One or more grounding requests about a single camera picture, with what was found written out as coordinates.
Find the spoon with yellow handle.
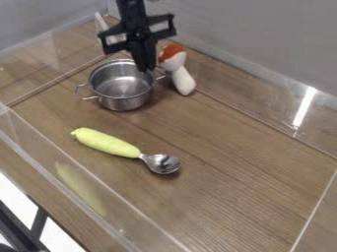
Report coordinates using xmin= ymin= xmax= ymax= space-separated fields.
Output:
xmin=71 ymin=127 xmax=181 ymax=174

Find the small stainless steel pot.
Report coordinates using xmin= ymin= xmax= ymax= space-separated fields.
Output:
xmin=74 ymin=59 xmax=165 ymax=112

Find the clear acrylic enclosure wall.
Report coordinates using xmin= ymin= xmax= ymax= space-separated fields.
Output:
xmin=0 ymin=103 xmax=191 ymax=252

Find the black metal table frame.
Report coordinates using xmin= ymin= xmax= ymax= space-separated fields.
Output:
xmin=0 ymin=201 xmax=50 ymax=252

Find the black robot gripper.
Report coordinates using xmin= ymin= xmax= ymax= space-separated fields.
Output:
xmin=98 ymin=13 xmax=177 ymax=72

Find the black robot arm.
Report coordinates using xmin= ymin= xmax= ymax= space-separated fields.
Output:
xmin=98 ymin=0 xmax=177 ymax=72

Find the orange and white toy mushroom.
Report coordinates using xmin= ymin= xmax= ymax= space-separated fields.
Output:
xmin=158 ymin=43 xmax=197 ymax=95

